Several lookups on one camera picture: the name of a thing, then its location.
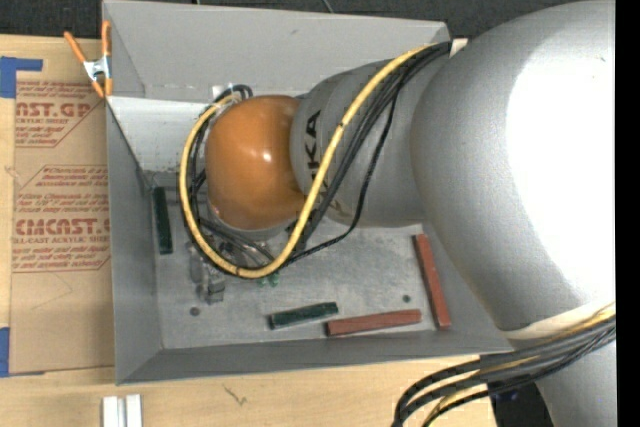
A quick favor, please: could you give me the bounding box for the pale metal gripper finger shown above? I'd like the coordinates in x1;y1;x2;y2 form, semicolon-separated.
198;272;227;307
188;241;208;287

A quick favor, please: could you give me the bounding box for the dark green flat block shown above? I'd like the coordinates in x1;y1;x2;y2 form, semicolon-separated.
151;185;175;256
266;301;340;331

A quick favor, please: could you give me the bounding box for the grey metal bin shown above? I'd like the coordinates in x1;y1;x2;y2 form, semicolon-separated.
101;0;517;387

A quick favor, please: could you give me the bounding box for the brown cardboard board red print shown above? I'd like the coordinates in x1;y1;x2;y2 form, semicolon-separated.
0;33;117;377

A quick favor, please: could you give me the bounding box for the red-brown flat block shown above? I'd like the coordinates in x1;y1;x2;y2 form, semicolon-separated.
324;308;424;339
411;233;453;331

